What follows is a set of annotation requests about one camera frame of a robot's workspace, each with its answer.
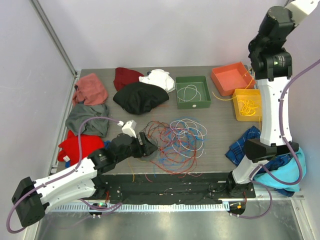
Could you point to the green plastic bin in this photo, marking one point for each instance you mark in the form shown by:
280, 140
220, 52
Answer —
192, 92

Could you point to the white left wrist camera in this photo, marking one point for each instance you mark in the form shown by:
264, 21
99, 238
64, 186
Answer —
128, 128

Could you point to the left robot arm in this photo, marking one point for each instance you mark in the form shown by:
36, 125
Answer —
33, 199

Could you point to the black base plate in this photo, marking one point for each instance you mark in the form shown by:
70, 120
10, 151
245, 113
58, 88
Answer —
166, 189

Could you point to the black cloth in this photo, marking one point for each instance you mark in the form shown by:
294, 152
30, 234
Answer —
139, 98

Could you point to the bright red cloth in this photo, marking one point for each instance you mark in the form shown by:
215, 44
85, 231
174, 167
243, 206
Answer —
72, 147

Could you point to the pink cloth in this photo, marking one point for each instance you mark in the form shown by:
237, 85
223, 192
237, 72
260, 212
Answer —
90, 91

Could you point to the turquoise cloth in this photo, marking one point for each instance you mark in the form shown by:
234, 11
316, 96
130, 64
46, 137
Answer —
288, 172

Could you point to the left aluminium frame post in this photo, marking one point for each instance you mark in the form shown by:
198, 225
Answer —
52, 34

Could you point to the yellow plastic bin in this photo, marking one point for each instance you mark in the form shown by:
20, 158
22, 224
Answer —
247, 105

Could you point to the dark red cloth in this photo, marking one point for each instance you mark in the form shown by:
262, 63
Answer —
124, 77

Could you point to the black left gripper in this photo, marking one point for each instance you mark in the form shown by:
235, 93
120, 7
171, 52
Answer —
150, 147

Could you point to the white slotted cable duct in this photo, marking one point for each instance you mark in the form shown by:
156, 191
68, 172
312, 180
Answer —
125, 208

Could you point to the grey cloth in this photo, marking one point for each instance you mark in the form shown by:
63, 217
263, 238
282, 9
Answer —
94, 127

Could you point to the white cloth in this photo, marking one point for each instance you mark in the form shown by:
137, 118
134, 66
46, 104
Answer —
160, 78

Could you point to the blue plaid shirt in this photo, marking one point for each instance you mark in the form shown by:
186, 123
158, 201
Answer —
236, 151

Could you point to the orange plastic bin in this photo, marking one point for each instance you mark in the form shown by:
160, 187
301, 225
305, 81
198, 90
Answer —
227, 78

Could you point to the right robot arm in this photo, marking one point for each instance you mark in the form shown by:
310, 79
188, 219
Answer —
272, 65

